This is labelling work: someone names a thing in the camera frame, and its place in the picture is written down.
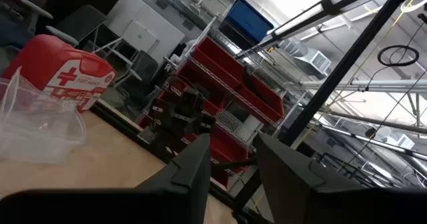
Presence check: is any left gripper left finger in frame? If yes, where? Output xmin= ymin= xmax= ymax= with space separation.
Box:
xmin=135 ymin=133 xmax=211 ymax=224

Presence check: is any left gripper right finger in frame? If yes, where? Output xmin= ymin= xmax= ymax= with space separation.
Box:
xmin=256 ymin=132 xmax=368 ymax=224

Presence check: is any clear zip plastic bag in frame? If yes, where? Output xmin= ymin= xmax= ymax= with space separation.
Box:
xmin=0 ymin=66 xmax=67 ymax=151

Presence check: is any red storage bin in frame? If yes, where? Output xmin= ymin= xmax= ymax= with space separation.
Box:
xmin=235 ymin=72 xmax=286 ymax=124
xmin=156 ymin=60 xmax=228 ymax=118
xmin=181 ymin=125 xmax=250 ymax=187
xmin=191 ymin=37 xmax=245 ymax=91

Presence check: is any white cabinet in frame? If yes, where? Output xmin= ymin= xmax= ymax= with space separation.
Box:
xmin=106 ymin=0 xmax=186 ymax=65

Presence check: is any long LED light bar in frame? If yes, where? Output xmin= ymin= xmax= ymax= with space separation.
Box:
xmin=256 ymin=0 xmax=400 ymax=50

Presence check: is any blue storage bin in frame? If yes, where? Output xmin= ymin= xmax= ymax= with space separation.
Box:
xmin=218 ymin=0 xmax=275 ymax=51

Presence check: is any red first aid kit case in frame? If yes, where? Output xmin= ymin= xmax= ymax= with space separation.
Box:
xmin=1 ymin=33 xmax=117 ymax=113

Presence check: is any grey office chair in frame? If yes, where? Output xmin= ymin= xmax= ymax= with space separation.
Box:
xmin=45 ymin=4 xmax=141 ymax=81

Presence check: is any metal wire shelf rack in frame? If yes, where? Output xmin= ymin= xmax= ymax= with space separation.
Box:
xmin=136 ymin=13 xmax=310 ymax=193

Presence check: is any silver air duct with vent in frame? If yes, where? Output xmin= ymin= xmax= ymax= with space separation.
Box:
xmin=278 ymin=39 xmax=333 ymax=77

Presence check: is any hanging black cable coil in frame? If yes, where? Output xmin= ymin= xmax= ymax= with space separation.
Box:
xmin=376 ymin=45 xmax=420 ymax=67

